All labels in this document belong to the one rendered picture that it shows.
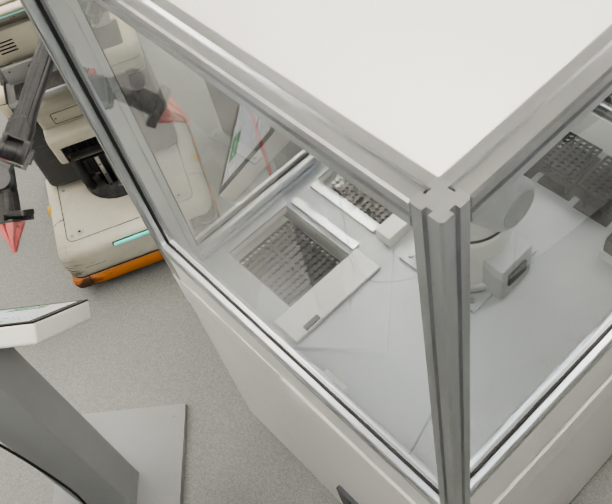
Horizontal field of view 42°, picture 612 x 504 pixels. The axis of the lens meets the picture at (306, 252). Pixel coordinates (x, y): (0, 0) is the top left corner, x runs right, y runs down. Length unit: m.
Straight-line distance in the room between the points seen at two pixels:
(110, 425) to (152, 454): 0.21
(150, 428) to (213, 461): 0.26
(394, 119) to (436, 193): 0.13
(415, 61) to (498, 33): 0.09
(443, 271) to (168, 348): 2.37
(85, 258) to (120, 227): 0.18
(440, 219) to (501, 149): 0.10
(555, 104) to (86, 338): 2.63
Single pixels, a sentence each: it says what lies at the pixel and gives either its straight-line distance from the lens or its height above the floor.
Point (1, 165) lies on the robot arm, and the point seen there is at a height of 1.30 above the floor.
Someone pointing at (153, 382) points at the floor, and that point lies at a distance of 3.03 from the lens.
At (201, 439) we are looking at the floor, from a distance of 2.88.
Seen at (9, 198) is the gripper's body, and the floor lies 1.20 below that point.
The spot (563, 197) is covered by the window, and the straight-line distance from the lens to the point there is 0.97.
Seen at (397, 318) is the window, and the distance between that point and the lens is 1.01.
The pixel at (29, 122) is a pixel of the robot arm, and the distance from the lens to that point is 2.02.
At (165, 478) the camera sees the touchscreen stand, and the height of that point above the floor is 0.04.
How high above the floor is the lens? 2.56
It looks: 54 degrees down
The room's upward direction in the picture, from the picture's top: 17 degrees counter-clockwise
